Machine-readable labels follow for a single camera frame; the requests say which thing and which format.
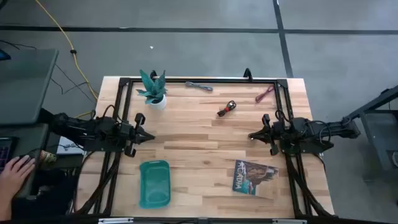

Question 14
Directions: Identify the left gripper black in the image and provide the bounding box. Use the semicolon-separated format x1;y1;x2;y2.
118;113;155;158

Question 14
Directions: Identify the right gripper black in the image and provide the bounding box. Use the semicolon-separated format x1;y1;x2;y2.
248;113;292;156

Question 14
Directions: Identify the pink braided USB cable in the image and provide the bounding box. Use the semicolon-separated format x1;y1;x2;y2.
254;85;276;103

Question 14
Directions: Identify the black cable with red strap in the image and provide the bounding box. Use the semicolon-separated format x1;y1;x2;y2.
216;100;237;118

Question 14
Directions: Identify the grey braided USB cable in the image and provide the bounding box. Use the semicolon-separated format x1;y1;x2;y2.
185;81;214;92

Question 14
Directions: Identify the person's forearm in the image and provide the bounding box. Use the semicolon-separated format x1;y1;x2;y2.
0;192;14;222

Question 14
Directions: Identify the succulent plant in white pot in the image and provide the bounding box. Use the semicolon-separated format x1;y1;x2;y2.
136;68;169;111

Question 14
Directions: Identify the teal plastic bin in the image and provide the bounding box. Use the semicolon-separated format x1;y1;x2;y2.
138;159;172;210

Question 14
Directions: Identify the white printed paper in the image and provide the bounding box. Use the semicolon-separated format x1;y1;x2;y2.
57;136;85;156

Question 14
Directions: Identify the patterned can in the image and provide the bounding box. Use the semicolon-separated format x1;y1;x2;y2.
39;149;58;164

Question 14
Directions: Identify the black metal cart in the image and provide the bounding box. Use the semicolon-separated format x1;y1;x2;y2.
341;84;398;175

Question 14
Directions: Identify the grey desk top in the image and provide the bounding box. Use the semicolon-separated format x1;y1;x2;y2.
0;48;59;125

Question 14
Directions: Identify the person's hand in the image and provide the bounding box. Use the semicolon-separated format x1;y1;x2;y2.
0;154;36;200

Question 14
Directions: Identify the backlit keyboard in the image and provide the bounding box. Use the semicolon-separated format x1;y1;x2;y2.
0;136;17;172

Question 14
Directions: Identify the black metal table frame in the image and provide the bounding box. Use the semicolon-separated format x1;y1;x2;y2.
74;76;335;218

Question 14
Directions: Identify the silver metal bracket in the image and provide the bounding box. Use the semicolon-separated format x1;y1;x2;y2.
98;217;134;224
272;218;307;224

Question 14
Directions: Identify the yellow floor cable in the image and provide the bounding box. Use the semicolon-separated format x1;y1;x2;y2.
34;0;100;119

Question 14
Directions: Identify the thin black floor cable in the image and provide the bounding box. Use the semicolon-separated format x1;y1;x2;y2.
0;39;97;105

